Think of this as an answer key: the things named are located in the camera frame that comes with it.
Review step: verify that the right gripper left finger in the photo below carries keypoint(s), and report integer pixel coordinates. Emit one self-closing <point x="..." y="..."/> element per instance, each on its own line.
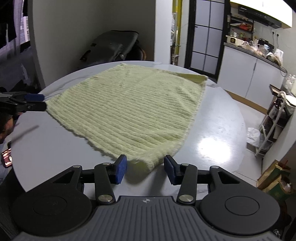
<point x="106" y="175"/>

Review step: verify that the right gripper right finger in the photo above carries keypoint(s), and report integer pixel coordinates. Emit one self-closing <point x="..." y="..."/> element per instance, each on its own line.
<point x="184" y="175"/>

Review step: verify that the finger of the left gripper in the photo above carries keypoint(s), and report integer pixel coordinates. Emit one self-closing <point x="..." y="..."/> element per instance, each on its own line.
<point x="23" y="107"/>
<point x="23" y="96"/>

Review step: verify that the pale yellow towel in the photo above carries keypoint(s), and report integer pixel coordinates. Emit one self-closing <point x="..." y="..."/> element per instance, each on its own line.
<point x="142" y="112"/>

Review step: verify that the person's hand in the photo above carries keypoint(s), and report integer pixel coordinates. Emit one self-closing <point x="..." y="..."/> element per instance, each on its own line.
<point x="7" y="126"/>

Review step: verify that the white plastic bag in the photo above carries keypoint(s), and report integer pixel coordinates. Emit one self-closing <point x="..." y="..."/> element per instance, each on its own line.
<point x="254" y="137"/>

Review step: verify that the dark hanging clothes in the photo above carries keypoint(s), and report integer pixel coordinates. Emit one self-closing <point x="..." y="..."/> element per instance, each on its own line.
<point x="12" y="23"/>

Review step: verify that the white kitchen cabinet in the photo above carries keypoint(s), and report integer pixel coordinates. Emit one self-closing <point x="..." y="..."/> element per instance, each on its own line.
<point x="249" y="76"/>

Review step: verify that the brown wooden chair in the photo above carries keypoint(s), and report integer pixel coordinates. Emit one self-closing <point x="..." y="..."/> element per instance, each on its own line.
<point x="140" y="53"/>

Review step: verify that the white toaster appliance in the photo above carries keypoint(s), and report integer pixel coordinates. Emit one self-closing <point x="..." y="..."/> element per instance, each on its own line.
<point x="234" y="41"/>

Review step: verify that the black framed glass door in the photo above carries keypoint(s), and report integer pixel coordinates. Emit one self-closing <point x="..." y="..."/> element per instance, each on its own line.
<point x="207" y="30"/>

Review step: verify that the black kitchen shelf rack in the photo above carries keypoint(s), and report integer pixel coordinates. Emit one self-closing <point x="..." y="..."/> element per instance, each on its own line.
<point x="241" y="27"/>

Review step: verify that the yellow pipe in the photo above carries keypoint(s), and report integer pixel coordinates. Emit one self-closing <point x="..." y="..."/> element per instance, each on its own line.
<point x="175" y="31"/>

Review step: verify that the black range hood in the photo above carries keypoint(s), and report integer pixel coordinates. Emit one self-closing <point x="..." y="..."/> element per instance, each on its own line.
<point x="259" y="17"/>

